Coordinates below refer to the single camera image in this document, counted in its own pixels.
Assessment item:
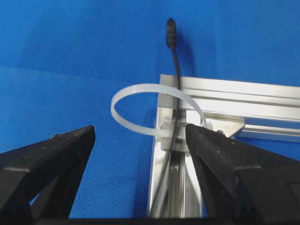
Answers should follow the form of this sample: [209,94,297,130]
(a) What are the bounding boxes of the black usb wire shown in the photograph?
[150,17,182,218]

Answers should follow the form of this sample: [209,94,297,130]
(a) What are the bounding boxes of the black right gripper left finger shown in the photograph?
[0,125,96,219]

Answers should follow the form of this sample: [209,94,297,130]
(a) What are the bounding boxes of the aluminium corner bracket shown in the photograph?
[204,112,245,138]

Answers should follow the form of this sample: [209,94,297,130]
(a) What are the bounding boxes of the horizontal aluminium extrusion rail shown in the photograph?
[180,76,300,143]

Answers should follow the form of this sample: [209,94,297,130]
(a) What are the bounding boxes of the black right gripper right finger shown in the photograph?
[186,124,300,223]

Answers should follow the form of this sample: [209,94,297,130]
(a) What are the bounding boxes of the blue mat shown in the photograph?
[0,0,300,218]

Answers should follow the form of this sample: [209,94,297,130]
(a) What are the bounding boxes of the vertical aluminium extrusion rail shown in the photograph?
[147,106,209,218]

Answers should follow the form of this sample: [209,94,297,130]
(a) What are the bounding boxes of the white zip tie loop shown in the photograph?
[110,83,212,151]

